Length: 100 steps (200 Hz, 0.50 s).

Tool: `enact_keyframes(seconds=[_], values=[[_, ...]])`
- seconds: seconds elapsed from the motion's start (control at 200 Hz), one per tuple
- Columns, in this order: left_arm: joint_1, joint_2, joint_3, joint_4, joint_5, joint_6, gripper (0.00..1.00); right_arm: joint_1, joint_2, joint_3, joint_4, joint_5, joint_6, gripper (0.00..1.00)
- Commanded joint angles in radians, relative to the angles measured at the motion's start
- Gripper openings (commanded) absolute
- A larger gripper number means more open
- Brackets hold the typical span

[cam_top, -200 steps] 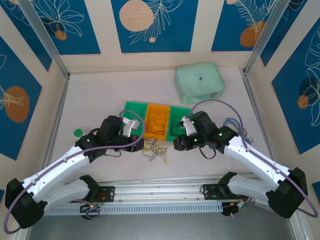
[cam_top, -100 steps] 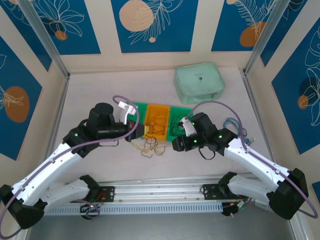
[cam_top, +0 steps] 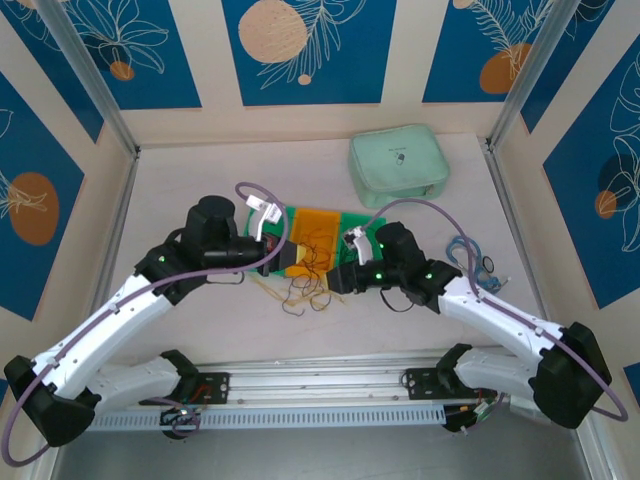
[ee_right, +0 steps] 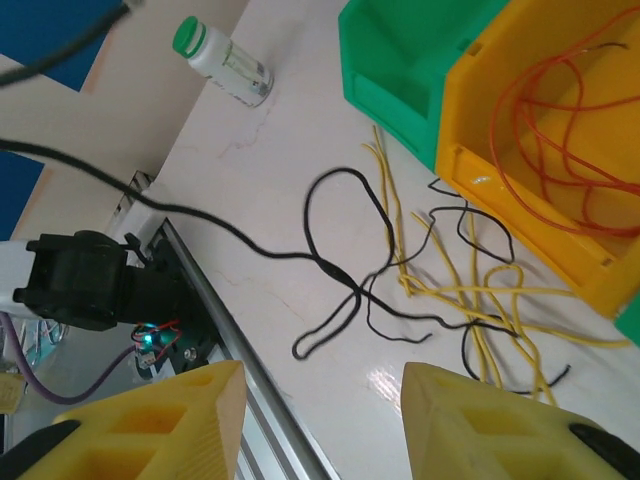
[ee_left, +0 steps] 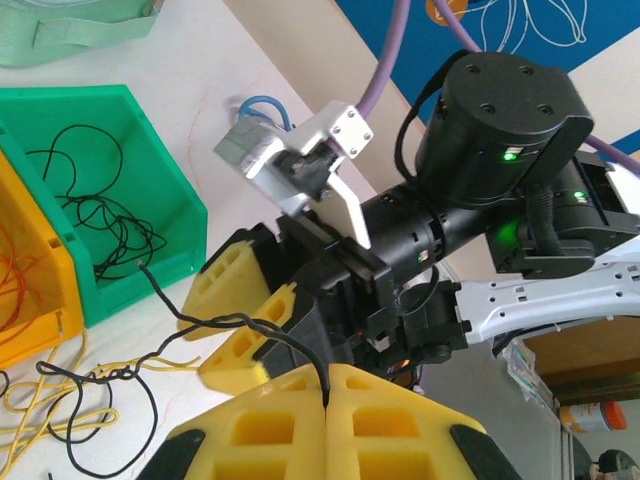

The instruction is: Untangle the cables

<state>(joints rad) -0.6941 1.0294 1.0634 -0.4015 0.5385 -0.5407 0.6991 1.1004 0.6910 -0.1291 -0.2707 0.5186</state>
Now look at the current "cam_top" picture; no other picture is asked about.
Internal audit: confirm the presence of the left arm black wire loop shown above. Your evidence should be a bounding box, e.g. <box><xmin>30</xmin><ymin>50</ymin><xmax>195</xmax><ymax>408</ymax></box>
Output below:
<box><xmin>203</xmin><ymin>272</ymin><xmax>247</xmax><ymax>287</ymax></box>

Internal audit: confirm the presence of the yellow plastic bin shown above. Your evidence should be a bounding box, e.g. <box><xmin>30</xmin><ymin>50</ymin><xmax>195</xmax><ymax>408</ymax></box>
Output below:
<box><xmin>285</xmin><ymin>208</ymin><xmax>344</xmax><ymax>279</ymax></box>

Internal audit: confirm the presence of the base circuit board with wires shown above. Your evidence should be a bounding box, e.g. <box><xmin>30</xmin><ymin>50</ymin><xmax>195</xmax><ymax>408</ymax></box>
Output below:
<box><xmin>443</xmin><ymin>397</ymin><xmax>501</xmax><ymax>437</ymax></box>
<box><xmin>158</xmin><ymin>403</ymin><xmax>202</xmax><ymax>441</ymax></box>

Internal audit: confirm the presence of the arm black wire loop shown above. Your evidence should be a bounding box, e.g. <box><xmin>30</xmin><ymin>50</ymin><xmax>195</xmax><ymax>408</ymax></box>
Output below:
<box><xmin>378</xmin><ymin>288</ymin><xmax>412</xmax><ymax>315</ymax></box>
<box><xmin>203</xmin><ymin>272</ymin><xmax>247</xmax><ymax>287</ymax></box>

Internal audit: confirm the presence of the right arm black wire loop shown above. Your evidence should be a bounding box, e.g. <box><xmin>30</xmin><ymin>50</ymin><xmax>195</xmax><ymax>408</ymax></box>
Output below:
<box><xmin>378</xmin><ymin>288</ymin><xmax>412</xmax><ymax>315</ymax></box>

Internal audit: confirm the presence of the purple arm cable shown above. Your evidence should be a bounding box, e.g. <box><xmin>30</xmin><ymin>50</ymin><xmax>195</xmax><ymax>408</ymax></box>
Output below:
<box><xmin>1</xmin><ymin>181</ymin><xmax>291</xmax><ymax>467</ymax></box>
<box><xmin>364</xmin><ymin>198</ymin><xmax>629</xmax><ymax>424</ymax></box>

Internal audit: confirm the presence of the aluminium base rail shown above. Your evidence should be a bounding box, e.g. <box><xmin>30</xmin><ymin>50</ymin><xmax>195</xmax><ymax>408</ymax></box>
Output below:
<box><xmin>194</xmin><ymin>352</ymin><xmax>530</xmax><ymax>409</ymax></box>

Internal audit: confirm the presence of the aluminium frame post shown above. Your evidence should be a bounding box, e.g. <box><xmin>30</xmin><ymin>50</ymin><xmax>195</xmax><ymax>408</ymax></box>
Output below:
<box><xmin>34</xmin><ymin>0</ymin><xmax>142</xmax><ymax>157</ymax></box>
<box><xmin>488</xmin><ymin>0</ymin><xmax>572</xmax><ymax>151</ymax></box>

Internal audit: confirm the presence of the mint green fabric pouch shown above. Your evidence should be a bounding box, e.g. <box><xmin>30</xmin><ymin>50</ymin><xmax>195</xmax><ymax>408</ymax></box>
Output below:
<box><xmin>348</xmin><ymin>123</ymin><xmax>451</xmax><ymax>210</ymax></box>

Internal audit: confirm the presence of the green plastic bin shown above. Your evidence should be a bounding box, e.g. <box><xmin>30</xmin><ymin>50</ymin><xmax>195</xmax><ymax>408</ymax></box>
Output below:
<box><xmin>334</xmin><ymin>212</ymin><xmax>391</xmax><ymax>266</ymax></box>
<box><xmin>246</xmin><ymin>203</ymin><xmax>301</xmax><ymax>277</ymax></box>

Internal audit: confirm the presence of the grey slotted cable duct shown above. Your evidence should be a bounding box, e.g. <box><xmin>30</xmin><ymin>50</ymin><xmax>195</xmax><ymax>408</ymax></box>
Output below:
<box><xmin>92</xmin><ymin>405</ymin><xmax>447</xmax><ymax>432</ymax></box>

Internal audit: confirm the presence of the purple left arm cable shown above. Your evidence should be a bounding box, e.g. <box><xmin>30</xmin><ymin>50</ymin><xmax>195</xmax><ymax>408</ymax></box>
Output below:
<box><xmin>1</xmin><ymin>181</ymin><xmax>291</xmax><ymax>467</ymax></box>

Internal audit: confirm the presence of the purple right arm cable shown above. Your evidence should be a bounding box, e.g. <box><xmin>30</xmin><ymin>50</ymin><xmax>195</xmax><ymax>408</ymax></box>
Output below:
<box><xmin>364</xmin><ymin>198</ymin><xmax>629</xmax><ymax>424</ymax></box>

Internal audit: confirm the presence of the blue coiled cable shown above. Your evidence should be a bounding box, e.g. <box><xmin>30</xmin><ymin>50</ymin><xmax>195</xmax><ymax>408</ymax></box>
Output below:
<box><xmin>446</xmin><ymin>233</ymin><xmax>514</xmax><ymax>292</ymax></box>

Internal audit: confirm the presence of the aluminium side rail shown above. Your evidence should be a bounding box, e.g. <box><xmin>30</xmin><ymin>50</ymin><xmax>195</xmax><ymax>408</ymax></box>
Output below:
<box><xmin>482</xmin><ymin>137</ymin><xmax>617</xmax><ymax>480</ymax></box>
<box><xmin>79</xmin><ymin>149</ymin><xmax>142</xmax><ymax>351</ymax></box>

